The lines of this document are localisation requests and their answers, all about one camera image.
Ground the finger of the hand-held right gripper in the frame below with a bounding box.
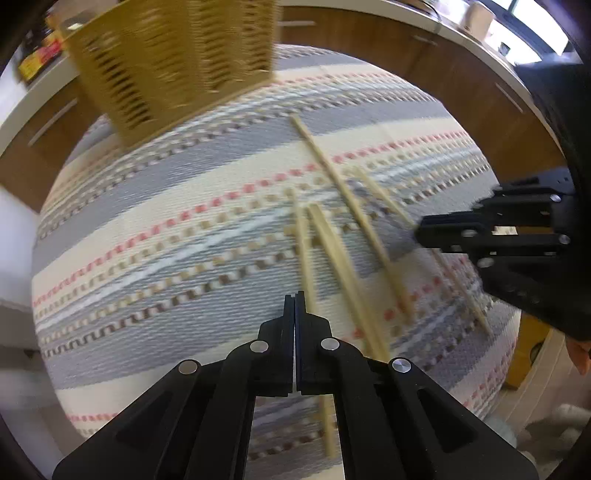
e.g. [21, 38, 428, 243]
[473, 181, 574, 229]
[414, 213, 573, 278]

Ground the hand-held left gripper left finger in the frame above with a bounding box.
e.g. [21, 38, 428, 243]
[52, 293, 296, 480]

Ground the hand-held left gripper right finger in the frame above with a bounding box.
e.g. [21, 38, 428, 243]
[295, 291, 539, 480]

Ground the wooden chopstick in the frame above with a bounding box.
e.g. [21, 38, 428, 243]
[315, 203, 392, 363]
[290, 114, 415, 325]
[307, 205, 382, 361]
[352, 166, 494, 335]
[290, 187, 337, 459]

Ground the yellow plastic utensil basket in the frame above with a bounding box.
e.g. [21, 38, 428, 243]
[65, 0, 278, 148]

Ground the yellow box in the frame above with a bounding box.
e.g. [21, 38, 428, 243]
[507, 314, 565, 394]

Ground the striped woven table mat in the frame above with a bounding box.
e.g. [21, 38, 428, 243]
[31, 44, 522, 467]

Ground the cream electric kettle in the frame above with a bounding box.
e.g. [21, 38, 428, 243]
[464, 0, 494, 33]

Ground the wooden drawer cabinet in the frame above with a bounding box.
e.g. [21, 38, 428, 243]
[0, 78, 114, 213]

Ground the yellow label sauce bottle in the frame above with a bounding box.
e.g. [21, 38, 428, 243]
[18, 48, 54, 84]

